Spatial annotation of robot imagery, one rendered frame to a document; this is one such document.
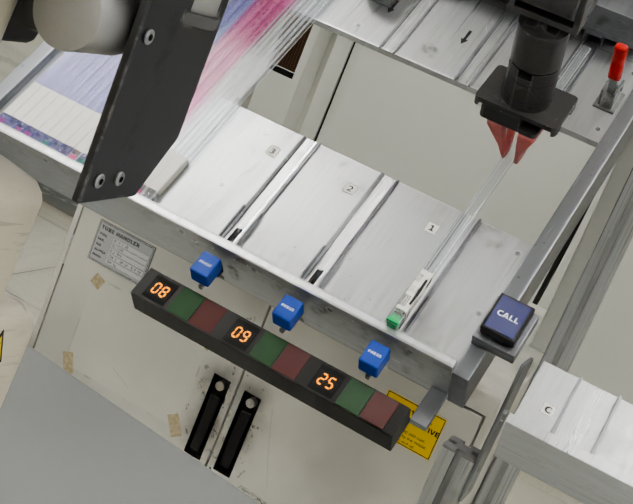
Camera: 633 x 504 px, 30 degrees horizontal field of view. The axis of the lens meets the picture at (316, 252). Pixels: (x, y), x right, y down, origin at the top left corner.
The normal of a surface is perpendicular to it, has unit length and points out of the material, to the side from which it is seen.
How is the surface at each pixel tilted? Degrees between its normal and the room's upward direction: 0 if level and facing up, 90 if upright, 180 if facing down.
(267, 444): 90
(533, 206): 90
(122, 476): 0
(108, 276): 90
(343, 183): 45
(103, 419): 0
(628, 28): 135
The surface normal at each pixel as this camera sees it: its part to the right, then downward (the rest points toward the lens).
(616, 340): -0.38, 0.09
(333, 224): 0.00, -0.58
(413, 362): -0.53, 0.70
